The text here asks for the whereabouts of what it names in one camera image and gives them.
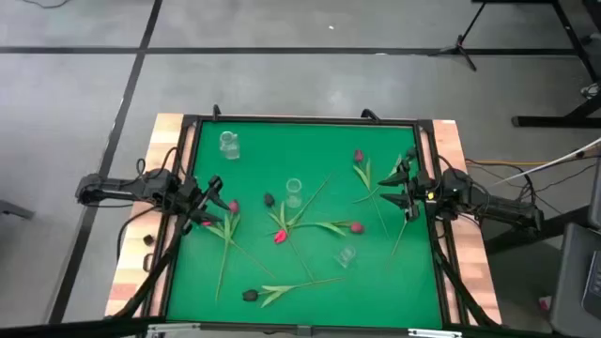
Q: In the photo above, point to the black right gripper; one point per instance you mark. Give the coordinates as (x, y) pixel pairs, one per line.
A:
(420, 192)

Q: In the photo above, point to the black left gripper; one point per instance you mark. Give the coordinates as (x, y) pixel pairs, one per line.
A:
(192, 199)

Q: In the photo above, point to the maroon artificial tulip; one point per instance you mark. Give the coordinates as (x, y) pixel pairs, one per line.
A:
(359, 156)
(233, 206)
(357, 228)

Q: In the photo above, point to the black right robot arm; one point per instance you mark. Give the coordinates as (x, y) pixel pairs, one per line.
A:
(493, 204)

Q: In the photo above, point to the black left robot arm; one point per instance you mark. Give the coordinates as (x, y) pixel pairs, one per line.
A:
(117, 187)

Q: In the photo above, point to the textured glass vase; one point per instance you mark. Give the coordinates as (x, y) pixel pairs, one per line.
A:
(230, 148)

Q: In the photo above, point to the tall clear glass vase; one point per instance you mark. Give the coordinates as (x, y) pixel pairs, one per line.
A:
(293, 197)

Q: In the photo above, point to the ribbed clear glass vase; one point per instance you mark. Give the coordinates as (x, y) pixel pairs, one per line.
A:
(346, 256)

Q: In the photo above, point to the green table mat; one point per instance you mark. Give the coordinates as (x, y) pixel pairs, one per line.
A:
(263, 155)

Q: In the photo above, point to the black table clamp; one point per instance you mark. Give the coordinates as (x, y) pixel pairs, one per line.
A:
(371, 114)
(216, 112)

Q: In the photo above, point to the black support strut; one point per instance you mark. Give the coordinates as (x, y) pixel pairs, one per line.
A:
(150, 281)
(462, 291)

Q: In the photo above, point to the black desk leg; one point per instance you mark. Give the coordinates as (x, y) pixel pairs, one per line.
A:
(526, 232)

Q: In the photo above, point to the black tripod stand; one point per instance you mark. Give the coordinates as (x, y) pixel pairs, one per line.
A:
(459, 47)

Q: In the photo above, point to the white rod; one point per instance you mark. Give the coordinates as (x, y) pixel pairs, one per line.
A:
(554, 163)

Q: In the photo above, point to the small pink object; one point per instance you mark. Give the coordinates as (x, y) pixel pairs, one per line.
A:
(544, 303)

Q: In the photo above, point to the grey cabinet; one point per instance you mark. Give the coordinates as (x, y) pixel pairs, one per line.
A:
(570, 281)

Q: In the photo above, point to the grey floor object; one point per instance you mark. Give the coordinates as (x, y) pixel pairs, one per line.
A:
(14, 209)

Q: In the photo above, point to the dark keypad device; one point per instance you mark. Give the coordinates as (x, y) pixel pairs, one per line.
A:
(594, 286)

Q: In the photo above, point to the black table frame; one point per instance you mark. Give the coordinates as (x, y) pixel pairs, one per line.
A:
(305, 120)

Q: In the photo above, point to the silver metal bracket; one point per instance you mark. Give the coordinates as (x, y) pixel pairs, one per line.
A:
(434, 333)
(174, 326)

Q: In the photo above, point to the black desk frame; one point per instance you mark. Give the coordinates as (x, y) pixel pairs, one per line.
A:
(554, 120)

